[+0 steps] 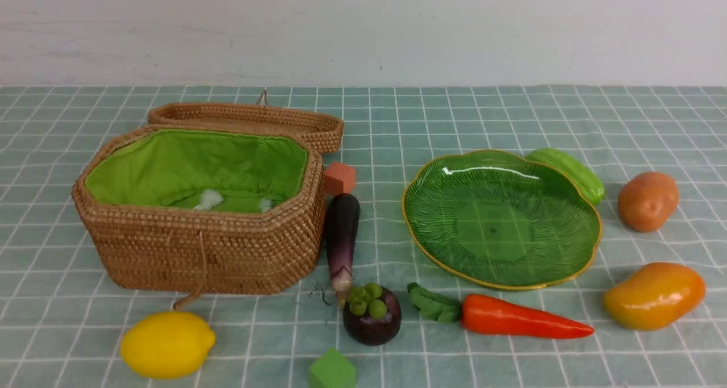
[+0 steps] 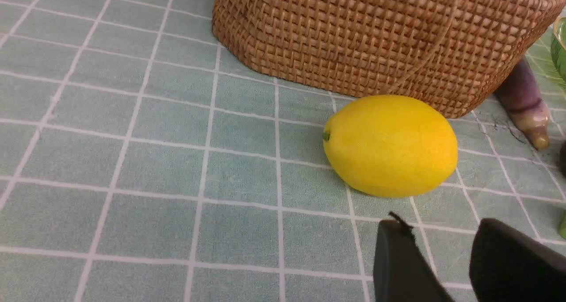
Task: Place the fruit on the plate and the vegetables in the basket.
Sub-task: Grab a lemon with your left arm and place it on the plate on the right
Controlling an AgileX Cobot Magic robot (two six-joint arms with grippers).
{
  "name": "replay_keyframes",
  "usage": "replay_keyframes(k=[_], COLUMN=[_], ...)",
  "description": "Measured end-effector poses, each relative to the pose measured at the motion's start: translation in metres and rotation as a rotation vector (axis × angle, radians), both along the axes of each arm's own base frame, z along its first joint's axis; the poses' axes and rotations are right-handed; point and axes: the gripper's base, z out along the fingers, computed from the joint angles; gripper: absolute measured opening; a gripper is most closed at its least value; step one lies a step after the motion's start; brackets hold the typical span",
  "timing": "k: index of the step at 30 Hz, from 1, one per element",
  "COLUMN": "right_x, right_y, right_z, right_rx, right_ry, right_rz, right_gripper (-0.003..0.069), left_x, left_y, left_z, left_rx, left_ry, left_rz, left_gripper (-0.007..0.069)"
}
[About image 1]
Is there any purple eggplant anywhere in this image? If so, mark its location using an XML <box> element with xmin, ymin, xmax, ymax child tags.
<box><xmin>324</xmin><ymin>193</ymin><xmax>361</xmax><ymax>307</ymax></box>

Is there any dark purple mangosteen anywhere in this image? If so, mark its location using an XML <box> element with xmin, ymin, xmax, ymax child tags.
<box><xmin>342</xmin><ymin>282</ymin><xmax>402</xmax><ymax>346</ymax></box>

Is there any orange carrot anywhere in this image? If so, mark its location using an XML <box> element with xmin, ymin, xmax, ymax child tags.
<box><xmin>407</xmin><ymin>282</ymin><xmax>595</xmax><ymax>340</ymax></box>

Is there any light green cucumber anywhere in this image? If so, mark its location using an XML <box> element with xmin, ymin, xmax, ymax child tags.
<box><xmin>525</xmin><ymin>147</ymin><xmax>607</xmax><ymax>205</ymax></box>

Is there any yellow lemon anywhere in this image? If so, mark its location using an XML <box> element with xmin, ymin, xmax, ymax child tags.
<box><xmin>119</xmin><ymin>311</ymin><xmax>216</xmax><ymax>379</ymax></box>

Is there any brown potato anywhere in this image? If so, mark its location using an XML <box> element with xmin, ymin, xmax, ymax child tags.
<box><xmin>618</xmin><ymin>172</ymin><xmax>680</xmax><ymax>233</ymax></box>

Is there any orange yellow mango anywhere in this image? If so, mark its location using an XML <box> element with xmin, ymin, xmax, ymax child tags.
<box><xmin>603</xmin><ymin>262</ymin><xmax>707</xmax><ymax>331</ymax></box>

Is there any orange foam cube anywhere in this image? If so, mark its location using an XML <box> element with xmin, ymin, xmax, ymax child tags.
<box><xmin>324</xmin><ymin>162</ymin><xmax>356</xmax><ymax>197</ymax></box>

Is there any wicker basket lid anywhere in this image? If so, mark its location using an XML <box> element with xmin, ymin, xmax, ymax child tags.
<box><xmin>148</xmin><ymin>92</ymin><xmax>344</xmax><ymax>153</ymax></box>

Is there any green leaf-shaped glass plate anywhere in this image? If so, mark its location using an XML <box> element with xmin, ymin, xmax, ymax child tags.
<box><xmin>402</xmin><ymin>149</ymin><xmax>603</xmax><ymax>291</ymax></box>

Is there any white fluff in basket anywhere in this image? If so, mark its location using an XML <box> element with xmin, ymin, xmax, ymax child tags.
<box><xmin>193</xmin><ymin>189</ymin><xmax>224</xmax><ymax>210</ymax></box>

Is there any green foam cube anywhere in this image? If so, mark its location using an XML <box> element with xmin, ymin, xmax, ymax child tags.
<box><xmin>307</xmin><ymin>348</ymin><xmax>357</xmax><ymax>387</ymax></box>

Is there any green fabric basket lining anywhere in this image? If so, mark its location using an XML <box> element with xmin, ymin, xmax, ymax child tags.
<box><xmin>85</xmin><ymin>129</ymin><xmax>309</xmax><ymax>214</ymax></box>

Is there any woven wicker basket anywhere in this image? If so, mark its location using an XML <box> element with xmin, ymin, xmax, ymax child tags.
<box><xmin>71</xmin><ymin>124</ymin><xmax>325</xmax><ymax>295</ymax></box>

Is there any green checkered tablecloth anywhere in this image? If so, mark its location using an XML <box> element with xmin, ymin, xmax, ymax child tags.
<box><xmin>1</xmin><ymin>85</ymin><xmax>725</xmax><ymax>387</ymax></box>

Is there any wooden toggle on cord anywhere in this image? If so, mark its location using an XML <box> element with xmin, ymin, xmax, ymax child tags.
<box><xmin>172</xmin><ymin>231</ymin><xmax>208</xmax><ymax>311</ymax></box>

